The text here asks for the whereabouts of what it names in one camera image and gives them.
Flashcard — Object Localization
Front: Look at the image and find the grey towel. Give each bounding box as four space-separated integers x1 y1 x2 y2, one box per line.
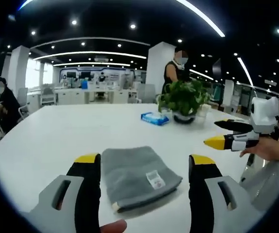
100 146 183 214

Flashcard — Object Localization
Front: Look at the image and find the grey office chair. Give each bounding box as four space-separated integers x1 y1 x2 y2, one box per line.
137 83 157 104
16 87 31 120

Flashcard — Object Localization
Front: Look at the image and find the person's left hand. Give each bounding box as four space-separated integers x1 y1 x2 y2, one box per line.
99 219 128 233

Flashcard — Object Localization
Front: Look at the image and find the green potted plant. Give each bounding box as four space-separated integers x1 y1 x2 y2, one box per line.
157 79 212 124

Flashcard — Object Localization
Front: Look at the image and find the white chair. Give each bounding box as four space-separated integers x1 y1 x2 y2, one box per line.
240 153 279 206

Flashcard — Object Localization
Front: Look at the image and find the person's right hand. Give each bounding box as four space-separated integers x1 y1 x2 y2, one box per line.
240 138 279 161

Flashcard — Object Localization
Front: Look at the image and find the white office desk row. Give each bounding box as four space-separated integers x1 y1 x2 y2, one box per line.
54 87 138 105

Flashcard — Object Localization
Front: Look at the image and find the blue wet wipes pack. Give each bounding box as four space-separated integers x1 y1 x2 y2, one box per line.
140 112 170 126

